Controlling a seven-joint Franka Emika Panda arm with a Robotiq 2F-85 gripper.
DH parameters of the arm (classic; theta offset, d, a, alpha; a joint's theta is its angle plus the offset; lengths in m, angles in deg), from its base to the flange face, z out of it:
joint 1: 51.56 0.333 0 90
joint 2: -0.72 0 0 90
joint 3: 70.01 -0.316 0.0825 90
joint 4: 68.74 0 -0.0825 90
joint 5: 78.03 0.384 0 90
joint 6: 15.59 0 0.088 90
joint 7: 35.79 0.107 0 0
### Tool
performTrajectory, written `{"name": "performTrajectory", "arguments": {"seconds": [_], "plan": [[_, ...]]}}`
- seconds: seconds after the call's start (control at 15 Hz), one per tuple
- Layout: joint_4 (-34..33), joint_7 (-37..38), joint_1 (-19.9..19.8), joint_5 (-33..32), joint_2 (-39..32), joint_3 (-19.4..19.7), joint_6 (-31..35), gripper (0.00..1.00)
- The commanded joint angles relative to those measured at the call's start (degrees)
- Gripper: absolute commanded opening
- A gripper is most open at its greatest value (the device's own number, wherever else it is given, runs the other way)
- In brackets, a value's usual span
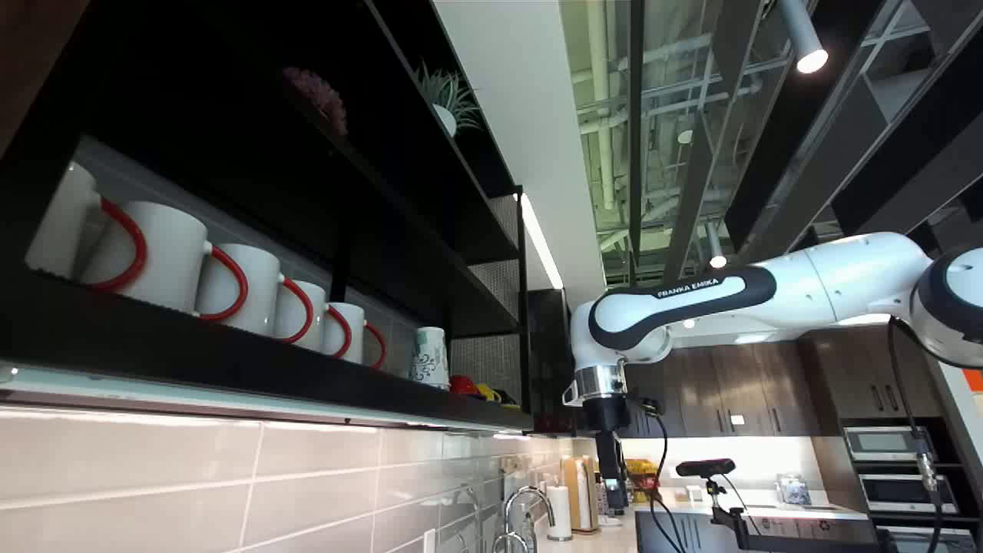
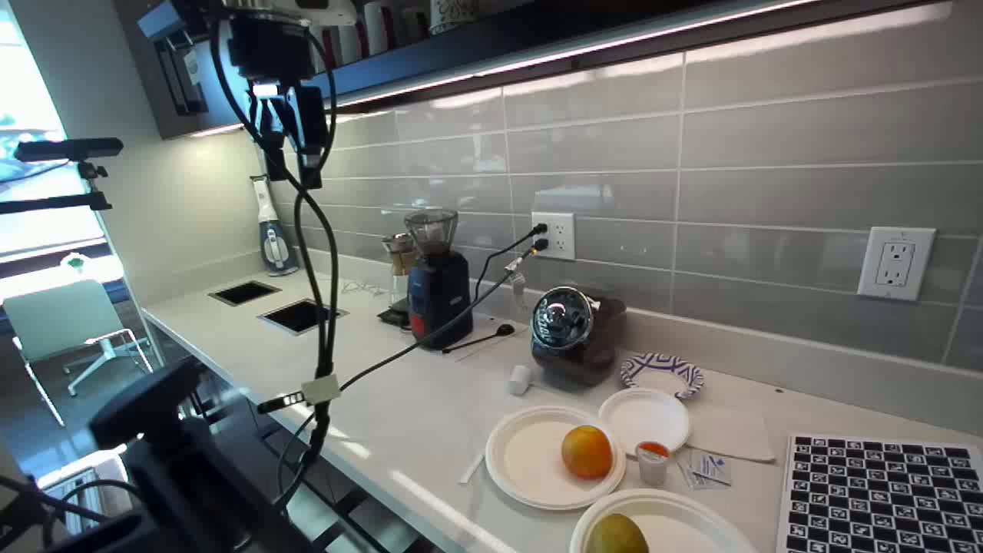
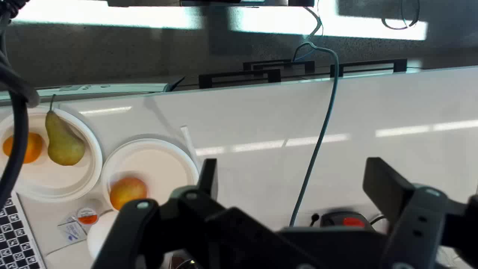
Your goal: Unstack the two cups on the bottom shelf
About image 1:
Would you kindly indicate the large white mug red handle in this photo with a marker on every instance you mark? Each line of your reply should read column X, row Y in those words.
column 149, row 251

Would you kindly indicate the purple flower decoration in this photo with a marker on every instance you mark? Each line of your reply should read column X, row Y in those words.
column 324, row 100

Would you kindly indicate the white mug at far left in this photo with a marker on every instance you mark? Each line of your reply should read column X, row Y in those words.
column 59, row 236

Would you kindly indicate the green potted plant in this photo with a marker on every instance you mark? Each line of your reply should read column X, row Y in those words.
column 451, row 100

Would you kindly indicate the black wall shelf unit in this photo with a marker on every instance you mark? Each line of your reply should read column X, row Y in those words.
column 195, row 92

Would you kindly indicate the patterned white cup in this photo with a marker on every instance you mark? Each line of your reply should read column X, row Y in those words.
column 433, row 361

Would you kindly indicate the black camera on stand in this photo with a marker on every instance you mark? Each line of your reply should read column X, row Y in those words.
column 710, row 470

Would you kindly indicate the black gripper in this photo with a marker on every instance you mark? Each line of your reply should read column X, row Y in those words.
column 606, row 414

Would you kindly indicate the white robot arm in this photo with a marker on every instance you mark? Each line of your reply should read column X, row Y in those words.
column 775, row 300

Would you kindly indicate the white paper towel roll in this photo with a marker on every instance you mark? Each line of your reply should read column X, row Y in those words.
column 562, row 517

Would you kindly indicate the yellow items on counter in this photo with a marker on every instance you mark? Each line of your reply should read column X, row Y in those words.
column 645, row 477

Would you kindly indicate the red and yellow fruit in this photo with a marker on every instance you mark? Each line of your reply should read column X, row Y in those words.
column 471, row 387

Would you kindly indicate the built-in oven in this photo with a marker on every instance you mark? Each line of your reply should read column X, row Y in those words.
column 903, row 486

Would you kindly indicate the chrome kitchen faucet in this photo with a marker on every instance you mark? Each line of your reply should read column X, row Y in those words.
column 500, row 513

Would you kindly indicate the wooden box on counter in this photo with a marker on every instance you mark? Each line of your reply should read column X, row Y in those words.
column 583, row 493

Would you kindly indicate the white ceiling spotlight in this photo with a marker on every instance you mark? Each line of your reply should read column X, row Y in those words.
column 807, row 43

